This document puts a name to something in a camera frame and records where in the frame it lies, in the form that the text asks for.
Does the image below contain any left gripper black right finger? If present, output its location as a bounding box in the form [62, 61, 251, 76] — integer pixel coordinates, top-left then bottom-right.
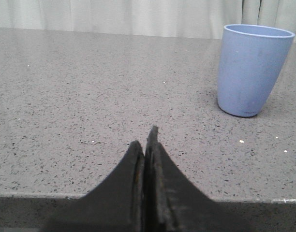
[144, 126, 254, 232]

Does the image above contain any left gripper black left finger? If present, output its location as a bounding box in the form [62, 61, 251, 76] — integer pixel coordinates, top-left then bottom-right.
[43, 141, 144, 232]

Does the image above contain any blue plastic cup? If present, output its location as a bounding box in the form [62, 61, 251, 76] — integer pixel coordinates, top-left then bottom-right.
[217, 24, 295, 117]

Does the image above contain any pale grey curtain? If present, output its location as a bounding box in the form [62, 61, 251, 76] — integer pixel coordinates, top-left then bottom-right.
[0, 0, 296, 42]

